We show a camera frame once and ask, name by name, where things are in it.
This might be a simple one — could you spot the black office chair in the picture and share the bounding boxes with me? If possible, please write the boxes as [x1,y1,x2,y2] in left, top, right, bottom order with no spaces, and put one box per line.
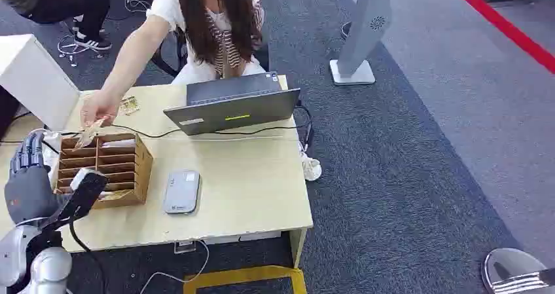
[150,27,270,79]

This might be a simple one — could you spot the flat grey card reader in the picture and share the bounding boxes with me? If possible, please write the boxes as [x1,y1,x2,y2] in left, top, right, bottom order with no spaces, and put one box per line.
[162,170,202,215]

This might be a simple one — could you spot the wooden card box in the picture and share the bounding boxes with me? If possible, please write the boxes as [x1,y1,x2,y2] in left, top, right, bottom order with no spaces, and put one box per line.
[53,132,154,210]

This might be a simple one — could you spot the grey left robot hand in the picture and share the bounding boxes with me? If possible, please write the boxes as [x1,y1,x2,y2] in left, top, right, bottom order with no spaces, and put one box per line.
[3,131,73,226]

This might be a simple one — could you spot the grey floor stand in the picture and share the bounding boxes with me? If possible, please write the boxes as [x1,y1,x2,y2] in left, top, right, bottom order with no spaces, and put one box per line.
[329,0,393,86]

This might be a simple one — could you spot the white card in box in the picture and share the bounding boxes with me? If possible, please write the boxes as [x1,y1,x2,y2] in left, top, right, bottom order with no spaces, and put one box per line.
[101,139,137,149]

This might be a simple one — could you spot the person in dark clothing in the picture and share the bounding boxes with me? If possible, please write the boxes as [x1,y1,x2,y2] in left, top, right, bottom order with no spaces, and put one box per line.
[0,0,113,52]

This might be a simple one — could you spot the small printed card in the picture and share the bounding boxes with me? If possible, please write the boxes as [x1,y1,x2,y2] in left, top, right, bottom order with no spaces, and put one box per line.
[118,95,141,117]

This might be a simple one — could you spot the card with printed face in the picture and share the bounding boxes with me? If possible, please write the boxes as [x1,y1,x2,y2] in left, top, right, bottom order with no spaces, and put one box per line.
[74,117,106,150]

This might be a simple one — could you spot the yellow floor tape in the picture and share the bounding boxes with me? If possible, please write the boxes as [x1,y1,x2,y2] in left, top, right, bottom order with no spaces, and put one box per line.
[183,265,308,294]

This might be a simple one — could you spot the grey laptop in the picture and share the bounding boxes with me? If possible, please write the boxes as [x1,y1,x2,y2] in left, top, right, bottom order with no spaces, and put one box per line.
[162,71,301,136]

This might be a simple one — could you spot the white cabinet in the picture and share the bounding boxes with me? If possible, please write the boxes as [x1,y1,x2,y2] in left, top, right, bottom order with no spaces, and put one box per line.
[0,33,81,132]

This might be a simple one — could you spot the person's right hand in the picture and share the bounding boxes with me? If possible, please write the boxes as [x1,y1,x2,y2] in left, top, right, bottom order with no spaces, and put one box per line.
[80,90,122,130]

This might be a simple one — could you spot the seated person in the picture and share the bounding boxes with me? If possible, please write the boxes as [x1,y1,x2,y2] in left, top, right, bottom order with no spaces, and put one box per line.
[80,0,323,182]

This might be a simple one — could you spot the white cable under desk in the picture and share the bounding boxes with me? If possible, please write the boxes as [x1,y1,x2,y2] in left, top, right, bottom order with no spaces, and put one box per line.
[138,239,210,294]

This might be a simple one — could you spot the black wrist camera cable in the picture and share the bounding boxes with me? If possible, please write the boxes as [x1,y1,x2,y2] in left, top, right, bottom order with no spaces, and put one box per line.
[68,215,107,294]

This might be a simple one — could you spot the black cable on desk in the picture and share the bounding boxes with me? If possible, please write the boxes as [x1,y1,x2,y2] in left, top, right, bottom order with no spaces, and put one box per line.
[0,104,314,151]

